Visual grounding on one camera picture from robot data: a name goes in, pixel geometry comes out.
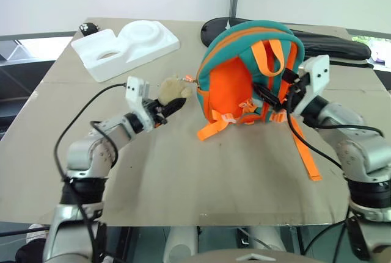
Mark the silver rounded robot leg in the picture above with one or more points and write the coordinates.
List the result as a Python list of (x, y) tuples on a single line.
[(180, 244), (267, 238)]

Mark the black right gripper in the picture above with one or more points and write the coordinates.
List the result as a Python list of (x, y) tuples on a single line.
[(297, 92)]

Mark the brown cardboard table cover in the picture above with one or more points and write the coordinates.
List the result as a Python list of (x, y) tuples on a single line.
[(189, 177)]

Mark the white foam box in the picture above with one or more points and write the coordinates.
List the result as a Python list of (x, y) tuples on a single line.
[(143, 40)]

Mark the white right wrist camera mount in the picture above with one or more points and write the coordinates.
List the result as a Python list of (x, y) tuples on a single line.
[(319, 70)]

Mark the small black paw-print pouch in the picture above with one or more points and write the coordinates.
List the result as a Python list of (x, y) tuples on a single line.
[(88, 28)]

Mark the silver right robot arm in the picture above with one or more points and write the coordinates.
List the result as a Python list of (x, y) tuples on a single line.
[(354, 150)]

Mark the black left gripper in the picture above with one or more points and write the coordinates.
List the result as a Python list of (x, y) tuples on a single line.
[(157, 115)]

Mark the black racket bag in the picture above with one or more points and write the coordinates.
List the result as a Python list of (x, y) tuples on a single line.
[(333, 46)]

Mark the orange and teal backpack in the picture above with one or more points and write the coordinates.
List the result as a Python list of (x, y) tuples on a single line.
[(232, 77)]

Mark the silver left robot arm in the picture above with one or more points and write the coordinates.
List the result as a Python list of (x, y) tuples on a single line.
[(82, 150)]

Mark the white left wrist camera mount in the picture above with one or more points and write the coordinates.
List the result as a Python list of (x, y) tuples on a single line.
[(134, 87)]

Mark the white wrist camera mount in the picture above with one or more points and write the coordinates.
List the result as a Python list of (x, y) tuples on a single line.
[(319, 70), (134, 87)]

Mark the white paper with purple print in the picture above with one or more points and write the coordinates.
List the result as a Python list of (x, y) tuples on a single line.
[(382, 60)]

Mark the pale pink shoe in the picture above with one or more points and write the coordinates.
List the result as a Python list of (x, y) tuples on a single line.
[(36, 232)]

